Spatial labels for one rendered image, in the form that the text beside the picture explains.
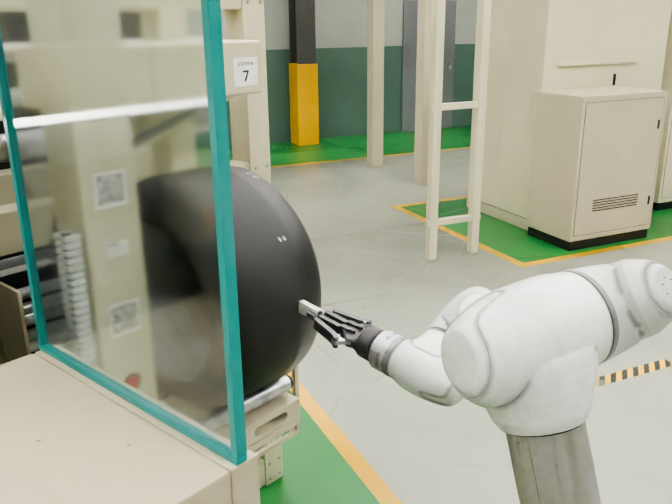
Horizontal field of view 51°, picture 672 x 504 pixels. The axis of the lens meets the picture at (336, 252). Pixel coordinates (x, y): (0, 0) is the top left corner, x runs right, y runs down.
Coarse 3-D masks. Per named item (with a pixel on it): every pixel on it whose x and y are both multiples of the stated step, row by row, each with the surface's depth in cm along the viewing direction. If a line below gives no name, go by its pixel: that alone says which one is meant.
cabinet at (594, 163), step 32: (544, 96) 580; (576, 96) 547; (608, 96) 551; (640, 96) 565; (544, 128) 585; (576, 128) 552; (608, 128) 559; (640, 128) 574; (544, 160) 591; (576, 160) 557; (608, 160) 569; (640, 160) 584; (544, 192) 596; (576, 192) 565; (608, 192) 579; (640, 192) 594; (544, 224) 602; (576, 224) 574; (608, 224) 589; (640, 224) 605
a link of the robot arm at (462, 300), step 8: (472, 288) 153; (480, 288) 153; (456, 296) 154; (464, 296) 149; (472, 296) 147; (480, 296) 148; (448, 304) 152; (456, 304) 148; (464, 304) 146; (440, 312) 152; (448, 312) 148; (456, 312) 146; (440, 320) 149; (448, 320) 147; (440, 328) 147
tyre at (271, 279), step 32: (256, 192) 169; (256, 224) 162; (288, 224) 168; (256, 256) 158; (288, 256) 164; (256, 288) 157; (288, 288) 163; (320, 288) 172; (256, 320) 157; (288, 320) 165; (256, 352) 160; (288, 352) 170; (256, 384) 170
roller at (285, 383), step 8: (288, 376) 192; (272, 384) 188; (280, 384) 189; (288, 384) 191; (256, 392) 184; (264, 392) 185; (272, 392) 186; (280, 392) 189; (248, 400) 181; (256, 400) 182; (264, 400) 185; (248, 408) 180
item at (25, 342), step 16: (0, 288) 184; (16, 288) 191; (0, 304) 186; (16, 304) 179; (0, 320) 189; (16, 320) 182; (32, 320) 183; (16, 336) 184; (32, 336) 183; (16, 352) 187; (32, 352) 198
